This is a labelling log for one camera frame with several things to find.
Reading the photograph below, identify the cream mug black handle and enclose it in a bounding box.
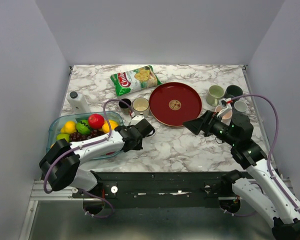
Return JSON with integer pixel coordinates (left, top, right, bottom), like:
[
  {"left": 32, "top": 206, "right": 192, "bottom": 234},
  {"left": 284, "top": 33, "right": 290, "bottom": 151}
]
[{"left": 132, "top": 97, "right": 150, "bottom": 117}]

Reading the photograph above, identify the brown striped stoneware mug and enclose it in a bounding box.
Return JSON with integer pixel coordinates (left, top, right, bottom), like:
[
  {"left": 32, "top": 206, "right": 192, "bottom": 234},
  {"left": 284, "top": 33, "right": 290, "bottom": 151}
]
[{"left": 118, "top": 98, "right": 132, "bottom": 116}]

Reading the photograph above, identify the dark teal mug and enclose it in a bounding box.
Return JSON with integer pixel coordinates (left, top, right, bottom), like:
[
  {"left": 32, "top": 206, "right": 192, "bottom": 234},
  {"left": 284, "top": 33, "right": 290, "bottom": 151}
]
[{"left": 224, "top": 85, "right": 243, "bottom": 99}]

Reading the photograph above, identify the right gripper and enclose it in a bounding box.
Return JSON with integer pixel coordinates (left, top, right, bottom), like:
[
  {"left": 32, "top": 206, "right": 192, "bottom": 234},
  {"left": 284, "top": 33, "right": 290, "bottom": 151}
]
[{"left": 182, "top": 109, "right": 239, "bottom": 147}]

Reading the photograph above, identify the red dragon fruit toy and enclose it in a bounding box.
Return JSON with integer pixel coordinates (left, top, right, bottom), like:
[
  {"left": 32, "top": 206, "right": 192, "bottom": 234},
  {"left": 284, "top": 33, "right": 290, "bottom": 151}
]
[{"left": 105, "top": 151, "right": 115, "bottom": 156}]

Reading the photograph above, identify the yellow lemon toy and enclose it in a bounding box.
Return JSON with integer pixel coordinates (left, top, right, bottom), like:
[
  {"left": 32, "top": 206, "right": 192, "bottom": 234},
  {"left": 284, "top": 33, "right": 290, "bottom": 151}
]
[
  {"left": 60, "top": 121, "right": 77, "bottom": 135},
  {"left": 101, "top": 119, "right": 119, "bottom": 134}
]

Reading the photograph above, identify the pink mug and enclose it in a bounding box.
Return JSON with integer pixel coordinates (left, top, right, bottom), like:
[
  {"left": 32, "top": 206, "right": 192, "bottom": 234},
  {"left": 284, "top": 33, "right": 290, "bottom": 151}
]
[{"left": 215, "top": 105, "right": 233, "bottom": 125}]

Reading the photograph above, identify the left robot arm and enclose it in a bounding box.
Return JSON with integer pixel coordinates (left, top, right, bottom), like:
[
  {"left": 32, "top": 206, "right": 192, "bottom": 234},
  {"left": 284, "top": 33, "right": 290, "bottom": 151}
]
[{"left": 39, "top": 118, "right": 156, "bottom": 198}]

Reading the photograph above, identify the dark grape bunch toy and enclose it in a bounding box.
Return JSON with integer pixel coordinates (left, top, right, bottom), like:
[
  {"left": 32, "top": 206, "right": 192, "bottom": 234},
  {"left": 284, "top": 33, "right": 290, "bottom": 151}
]
[{"left": 69, "top": 129, "right": 105, "bottom": 143}]

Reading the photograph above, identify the white bottle black cap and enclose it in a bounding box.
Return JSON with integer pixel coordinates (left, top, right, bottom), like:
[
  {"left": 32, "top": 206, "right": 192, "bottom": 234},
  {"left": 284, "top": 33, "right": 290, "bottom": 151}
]
[{"left": 66, "top": 91, "right": 91, "bottom": 114}]

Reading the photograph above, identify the grey-blue textured mug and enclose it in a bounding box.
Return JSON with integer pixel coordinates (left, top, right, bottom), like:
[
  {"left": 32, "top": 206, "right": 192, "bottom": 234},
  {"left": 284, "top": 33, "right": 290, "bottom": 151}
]
[{"left": 233, "top": 100, "right": 248, "bottom": 114}]

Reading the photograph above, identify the green lime toy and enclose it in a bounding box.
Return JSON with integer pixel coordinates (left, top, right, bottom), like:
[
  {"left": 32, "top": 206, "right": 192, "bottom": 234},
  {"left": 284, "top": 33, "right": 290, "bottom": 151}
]
[{"left": 56, "top": 133, "right": 70, "bottom": 143}]

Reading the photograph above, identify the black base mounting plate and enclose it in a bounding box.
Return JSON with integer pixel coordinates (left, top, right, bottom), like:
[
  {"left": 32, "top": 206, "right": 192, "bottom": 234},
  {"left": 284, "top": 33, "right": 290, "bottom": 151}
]
[{"left": 72, "top": 171, "right": 266, "bottom": 210}]

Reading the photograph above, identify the red apple toy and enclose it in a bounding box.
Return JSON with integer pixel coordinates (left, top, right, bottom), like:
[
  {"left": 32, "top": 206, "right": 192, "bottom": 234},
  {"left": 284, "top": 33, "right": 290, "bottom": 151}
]
[{"left": 88, "top": 113, "right": 105, "bottom": 130}]

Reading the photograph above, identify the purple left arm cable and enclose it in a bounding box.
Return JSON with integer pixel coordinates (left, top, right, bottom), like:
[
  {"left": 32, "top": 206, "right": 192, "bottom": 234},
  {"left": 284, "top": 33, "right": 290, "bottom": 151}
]
[{"left": 43, "top": 98, "right": 136, "bottom": 219}]

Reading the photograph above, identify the green chips bag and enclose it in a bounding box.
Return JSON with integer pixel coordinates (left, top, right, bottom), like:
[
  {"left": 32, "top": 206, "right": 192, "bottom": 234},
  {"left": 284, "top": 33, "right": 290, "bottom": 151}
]
[{"left": 110, "top": 65, "right": 162, "bottom": 97}]

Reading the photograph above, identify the round red lacquer tray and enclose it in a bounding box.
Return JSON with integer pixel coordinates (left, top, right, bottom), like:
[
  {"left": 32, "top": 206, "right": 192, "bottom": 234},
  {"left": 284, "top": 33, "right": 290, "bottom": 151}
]
[{"left": 149, "top": 82, "right": 203, "bottom": 127}]

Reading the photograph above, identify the aluminium frame rail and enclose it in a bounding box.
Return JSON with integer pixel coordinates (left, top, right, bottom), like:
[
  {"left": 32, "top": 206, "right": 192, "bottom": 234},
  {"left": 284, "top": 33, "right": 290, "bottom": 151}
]
[{"left": 30, "top": 179, "right": 294, "bottom": 201}]

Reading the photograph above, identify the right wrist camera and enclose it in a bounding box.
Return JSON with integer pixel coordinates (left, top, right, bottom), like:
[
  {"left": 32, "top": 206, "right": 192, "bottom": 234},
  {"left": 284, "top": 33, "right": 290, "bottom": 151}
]
[{"left": 215, "top": 98, "right": 233, "bottom": 118}]

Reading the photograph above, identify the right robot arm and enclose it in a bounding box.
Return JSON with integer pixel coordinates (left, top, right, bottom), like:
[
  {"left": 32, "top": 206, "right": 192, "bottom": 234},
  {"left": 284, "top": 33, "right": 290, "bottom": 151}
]
[{"left": 183, "top": 110, "right": 300, "bottom": 240}]

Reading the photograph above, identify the light green mug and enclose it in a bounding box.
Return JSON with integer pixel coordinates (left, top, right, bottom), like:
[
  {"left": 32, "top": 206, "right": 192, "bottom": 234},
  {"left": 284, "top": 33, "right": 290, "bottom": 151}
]
[{"left": 205, "top": 85, "right": 225, "bottom": 107}]

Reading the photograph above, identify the clear blue fruit container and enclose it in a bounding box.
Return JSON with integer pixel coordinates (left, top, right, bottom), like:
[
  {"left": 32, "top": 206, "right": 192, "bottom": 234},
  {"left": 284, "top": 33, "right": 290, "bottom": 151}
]
[{"left": 45, "top": 111, "right": 124, "bottom": 152}]

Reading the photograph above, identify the green avocado toy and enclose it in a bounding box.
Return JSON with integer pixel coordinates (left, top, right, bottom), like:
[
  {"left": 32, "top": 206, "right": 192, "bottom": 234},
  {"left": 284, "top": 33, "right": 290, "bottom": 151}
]
[{"left": 76, "top": 119, "right": 92, "bottom": 135}]

